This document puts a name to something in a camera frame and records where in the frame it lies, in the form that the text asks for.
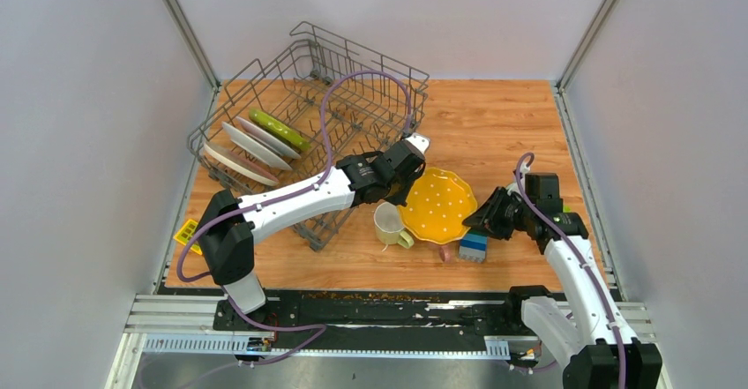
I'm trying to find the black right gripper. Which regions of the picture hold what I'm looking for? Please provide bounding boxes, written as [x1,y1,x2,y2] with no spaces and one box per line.
[460,185,532,240]

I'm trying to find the cream and pink plate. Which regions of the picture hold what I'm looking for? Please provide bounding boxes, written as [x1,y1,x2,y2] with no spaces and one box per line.
[204,142,280,186]

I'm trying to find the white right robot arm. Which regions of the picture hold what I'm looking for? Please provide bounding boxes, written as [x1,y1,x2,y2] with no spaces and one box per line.
[463,171,662,388]

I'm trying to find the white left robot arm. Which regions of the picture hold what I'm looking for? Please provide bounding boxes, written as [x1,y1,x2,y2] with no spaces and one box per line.
[196,133,430,330]

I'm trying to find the red and teal floral plate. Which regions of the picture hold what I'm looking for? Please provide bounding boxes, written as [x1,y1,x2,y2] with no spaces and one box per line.
[221,122,291,170]

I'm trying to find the yellow polka dot plate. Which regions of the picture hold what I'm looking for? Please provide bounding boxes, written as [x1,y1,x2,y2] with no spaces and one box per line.
[397,167,478,245]

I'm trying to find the green blue grey block stack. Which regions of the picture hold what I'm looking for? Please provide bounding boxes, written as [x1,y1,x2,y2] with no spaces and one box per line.
[458,230,489,263]

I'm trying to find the yellow red blue toy block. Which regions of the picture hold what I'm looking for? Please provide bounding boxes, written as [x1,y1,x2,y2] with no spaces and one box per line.
[172,219,203,256]

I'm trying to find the yellow mug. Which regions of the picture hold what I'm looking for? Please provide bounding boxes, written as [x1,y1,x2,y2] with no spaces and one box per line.
[373,202,415,251]

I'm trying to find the green scalloped plate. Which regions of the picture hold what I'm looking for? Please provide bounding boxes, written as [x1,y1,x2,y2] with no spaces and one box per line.
[249,108,311,152]

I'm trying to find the pink mug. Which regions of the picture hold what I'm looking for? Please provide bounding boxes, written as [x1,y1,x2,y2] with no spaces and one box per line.
[438,244,453,263]

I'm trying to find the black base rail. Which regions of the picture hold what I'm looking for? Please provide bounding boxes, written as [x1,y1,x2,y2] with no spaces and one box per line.
[125,285,655,370]

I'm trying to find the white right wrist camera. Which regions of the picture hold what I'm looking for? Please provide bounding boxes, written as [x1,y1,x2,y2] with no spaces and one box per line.
[506,164,531,195]

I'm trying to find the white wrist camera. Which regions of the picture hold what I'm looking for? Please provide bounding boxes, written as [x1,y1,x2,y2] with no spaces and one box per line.
[405,132,430,155]
[506,164,531,195]

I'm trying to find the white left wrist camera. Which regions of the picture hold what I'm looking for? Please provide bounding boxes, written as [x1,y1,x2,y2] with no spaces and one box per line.
[405,132,430,155]

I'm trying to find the grey wire dish rack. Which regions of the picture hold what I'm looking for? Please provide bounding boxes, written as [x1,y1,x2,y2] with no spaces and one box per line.
[186,20,430,253]

